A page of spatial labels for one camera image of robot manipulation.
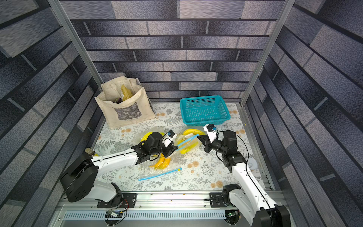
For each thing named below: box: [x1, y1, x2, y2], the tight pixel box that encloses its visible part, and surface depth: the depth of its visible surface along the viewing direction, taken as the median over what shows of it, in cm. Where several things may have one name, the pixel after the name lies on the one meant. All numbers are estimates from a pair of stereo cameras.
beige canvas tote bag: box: [94, 76, 156, 130], surface depth 98 cm
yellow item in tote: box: [121, 84, 133, 102], surface depth 97 cm
